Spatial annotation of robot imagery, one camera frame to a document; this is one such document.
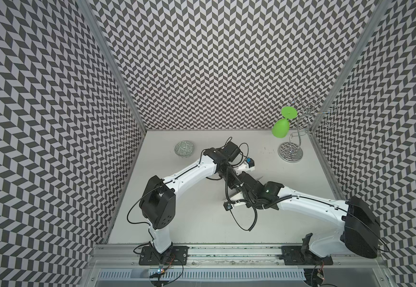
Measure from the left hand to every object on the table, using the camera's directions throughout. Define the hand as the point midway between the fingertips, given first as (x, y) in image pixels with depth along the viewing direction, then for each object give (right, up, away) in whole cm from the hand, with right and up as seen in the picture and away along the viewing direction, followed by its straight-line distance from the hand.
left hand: (240, 188), depth 78 cm
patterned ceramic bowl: (-31, +17, +30) cm, 46 cm away
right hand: (+1, 0, +4) cm, 5 cm away
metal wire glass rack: (+33, +33, +5) cm, 47 cm away
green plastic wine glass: (+21, +27, +10) cm, 36 cm away
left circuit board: (-32, -28, -12) cm, 44 cm away
